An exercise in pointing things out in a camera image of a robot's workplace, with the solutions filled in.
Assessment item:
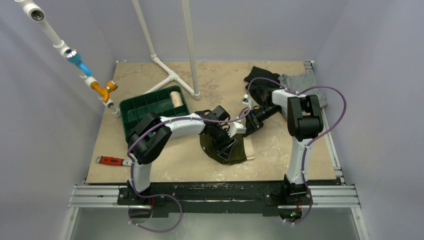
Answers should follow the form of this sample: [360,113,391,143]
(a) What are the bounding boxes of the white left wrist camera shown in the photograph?
[228,121,247,137]

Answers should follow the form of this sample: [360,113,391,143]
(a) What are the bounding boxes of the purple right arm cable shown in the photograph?
[246,77,348,225]

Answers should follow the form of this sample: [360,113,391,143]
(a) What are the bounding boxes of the cream rolled underwear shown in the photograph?
[169,91,184,108]

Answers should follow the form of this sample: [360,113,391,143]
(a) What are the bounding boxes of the black striped underwear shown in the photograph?
[243,66,281,106]

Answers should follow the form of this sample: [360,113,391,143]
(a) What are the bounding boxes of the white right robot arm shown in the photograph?
[244,89,324,204]

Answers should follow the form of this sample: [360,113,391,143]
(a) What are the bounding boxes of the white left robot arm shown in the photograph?
[126,106,246,205]

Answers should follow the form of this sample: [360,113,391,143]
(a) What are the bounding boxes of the grey striped underwear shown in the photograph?
[278,72,327,108]

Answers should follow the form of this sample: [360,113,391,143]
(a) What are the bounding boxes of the white PVC pipe frame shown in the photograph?
[116,0,201,100]

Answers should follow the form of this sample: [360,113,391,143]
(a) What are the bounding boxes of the green divided organizer tray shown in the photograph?
[119,85,191,137]

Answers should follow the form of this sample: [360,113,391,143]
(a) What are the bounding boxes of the olive green underwear cream waistband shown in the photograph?
[199,134,255,165]

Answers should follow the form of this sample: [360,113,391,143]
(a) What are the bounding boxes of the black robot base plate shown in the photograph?
[117,179,312,221]

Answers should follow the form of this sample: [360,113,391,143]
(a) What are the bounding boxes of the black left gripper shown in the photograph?
[208,124,237,161]

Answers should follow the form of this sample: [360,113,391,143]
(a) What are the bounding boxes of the adjustable wrench red handle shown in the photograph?
[94,156,132,167]

